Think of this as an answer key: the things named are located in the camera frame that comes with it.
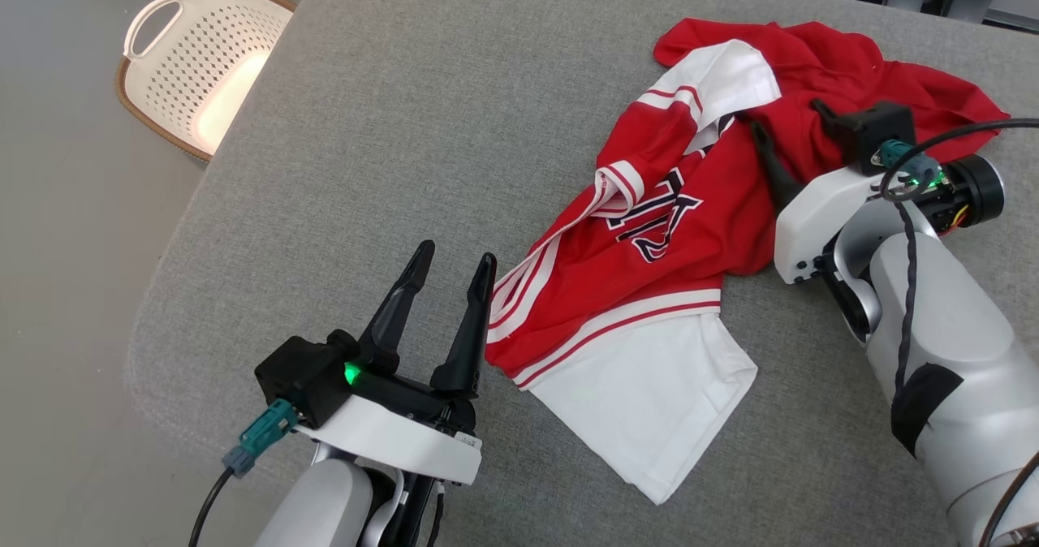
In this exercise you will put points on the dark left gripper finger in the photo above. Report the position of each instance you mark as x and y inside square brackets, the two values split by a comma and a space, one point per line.
[471, 344]
[394, 320]

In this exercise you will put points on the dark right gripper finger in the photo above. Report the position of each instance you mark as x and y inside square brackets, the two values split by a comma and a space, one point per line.
[829, 117]
[775, 170]

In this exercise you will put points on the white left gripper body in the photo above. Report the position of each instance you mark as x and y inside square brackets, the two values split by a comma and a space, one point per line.
[390, 441]

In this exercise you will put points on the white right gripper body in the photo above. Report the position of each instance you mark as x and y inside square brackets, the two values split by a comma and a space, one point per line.
[812, 222]

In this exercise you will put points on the red Bulls 23 jersey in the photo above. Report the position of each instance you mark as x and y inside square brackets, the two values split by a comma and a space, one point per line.
[649, 287]

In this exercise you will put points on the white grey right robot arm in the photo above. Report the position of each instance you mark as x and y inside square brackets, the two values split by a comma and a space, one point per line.
[950, 328]

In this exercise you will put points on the grey fabric sofa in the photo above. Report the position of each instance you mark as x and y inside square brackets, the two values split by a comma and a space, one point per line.
[406, 165]

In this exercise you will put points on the cream perforated laundry basket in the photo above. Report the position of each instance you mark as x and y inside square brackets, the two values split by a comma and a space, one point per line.
[211, 52]

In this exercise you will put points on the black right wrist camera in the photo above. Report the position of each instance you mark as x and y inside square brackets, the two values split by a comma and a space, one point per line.
[881, 129]

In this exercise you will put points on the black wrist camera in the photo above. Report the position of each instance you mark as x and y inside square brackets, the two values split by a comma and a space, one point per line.
[304, 376]
[881, 129]

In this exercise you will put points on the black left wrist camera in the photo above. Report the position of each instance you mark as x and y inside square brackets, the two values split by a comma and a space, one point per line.
[304, 376]

